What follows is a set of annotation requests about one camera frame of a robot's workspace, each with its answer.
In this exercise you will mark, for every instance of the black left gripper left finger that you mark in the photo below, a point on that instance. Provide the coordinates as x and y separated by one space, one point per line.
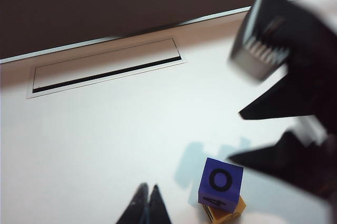
135 208

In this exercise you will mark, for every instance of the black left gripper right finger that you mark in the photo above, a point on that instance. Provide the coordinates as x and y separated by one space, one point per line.
158 208

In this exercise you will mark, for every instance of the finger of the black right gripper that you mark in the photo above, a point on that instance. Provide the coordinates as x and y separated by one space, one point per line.
297 163

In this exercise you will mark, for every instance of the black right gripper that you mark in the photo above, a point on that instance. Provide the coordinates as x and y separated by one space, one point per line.
316 50

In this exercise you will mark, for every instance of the purple letter block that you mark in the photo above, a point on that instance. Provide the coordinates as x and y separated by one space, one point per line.
221 179

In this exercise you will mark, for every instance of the yellow whale letter block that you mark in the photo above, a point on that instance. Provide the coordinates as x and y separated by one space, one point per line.
226 214

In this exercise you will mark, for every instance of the wide grey desk divider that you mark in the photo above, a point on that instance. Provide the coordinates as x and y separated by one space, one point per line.
131 5

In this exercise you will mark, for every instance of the grey ribbed wrist camera box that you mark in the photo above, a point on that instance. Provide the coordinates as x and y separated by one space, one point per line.
251 67

